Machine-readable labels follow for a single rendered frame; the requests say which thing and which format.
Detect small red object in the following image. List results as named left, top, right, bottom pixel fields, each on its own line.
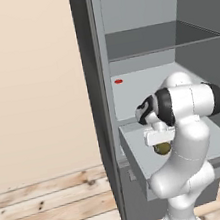
left=113, top=77, right=125, bottom=86

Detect grey fridge shelf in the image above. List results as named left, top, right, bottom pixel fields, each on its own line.
left=103, top=13, right=220, bottom=63

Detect brown potato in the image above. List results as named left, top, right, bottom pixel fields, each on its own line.
left=152, top=140, right=174, bottom=158

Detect grey fridge drawer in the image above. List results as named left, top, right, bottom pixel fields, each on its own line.
left=116, top=106, right=220, bottom=205

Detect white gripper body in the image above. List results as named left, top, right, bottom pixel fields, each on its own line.
left=142, top=123, right=178, bottom=148

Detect grey fridge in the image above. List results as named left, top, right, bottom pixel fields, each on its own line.
left=68, top=0, right=220, bottom=220

